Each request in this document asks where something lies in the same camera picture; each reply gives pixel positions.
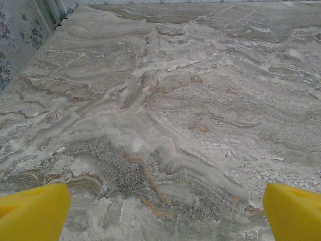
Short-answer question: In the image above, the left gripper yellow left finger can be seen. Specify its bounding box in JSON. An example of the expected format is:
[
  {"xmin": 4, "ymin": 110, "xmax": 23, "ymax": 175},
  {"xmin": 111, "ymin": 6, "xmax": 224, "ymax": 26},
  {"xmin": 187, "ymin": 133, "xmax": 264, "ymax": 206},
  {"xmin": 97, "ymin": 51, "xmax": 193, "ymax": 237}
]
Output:
[{"xmin": 0, "ymin": 182, "xmax": 72, "ymax": 241}]

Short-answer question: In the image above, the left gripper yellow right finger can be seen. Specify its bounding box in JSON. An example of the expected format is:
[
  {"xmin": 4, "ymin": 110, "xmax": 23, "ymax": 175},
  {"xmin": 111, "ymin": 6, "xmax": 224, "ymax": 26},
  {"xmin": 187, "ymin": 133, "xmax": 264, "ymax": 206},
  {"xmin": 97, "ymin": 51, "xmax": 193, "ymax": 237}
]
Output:
[{"xmin": 262, "ymin": 182, "xmax": 321, "ymax": 241}]

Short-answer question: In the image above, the aluminium frame post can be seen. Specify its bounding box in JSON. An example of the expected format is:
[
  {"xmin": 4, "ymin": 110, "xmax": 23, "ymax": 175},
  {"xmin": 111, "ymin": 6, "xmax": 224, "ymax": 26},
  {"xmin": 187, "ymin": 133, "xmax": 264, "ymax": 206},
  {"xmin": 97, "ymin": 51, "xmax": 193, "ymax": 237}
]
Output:
[{"xmin": 34, "ymin": 0, "xmax": 80, "ymax": 28}]

